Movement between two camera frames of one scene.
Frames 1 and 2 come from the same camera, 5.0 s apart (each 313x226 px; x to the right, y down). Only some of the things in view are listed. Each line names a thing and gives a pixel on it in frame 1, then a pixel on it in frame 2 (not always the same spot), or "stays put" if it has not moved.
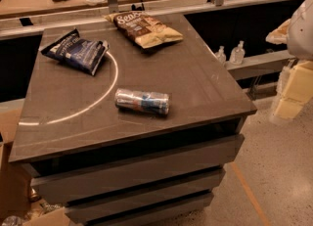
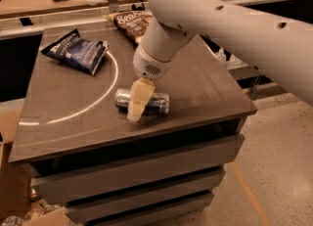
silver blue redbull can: (154, 103) stays put
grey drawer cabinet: (111, 168) stays put
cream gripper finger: (296, 91) → (152, 62)
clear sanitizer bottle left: (220, 55) stays put
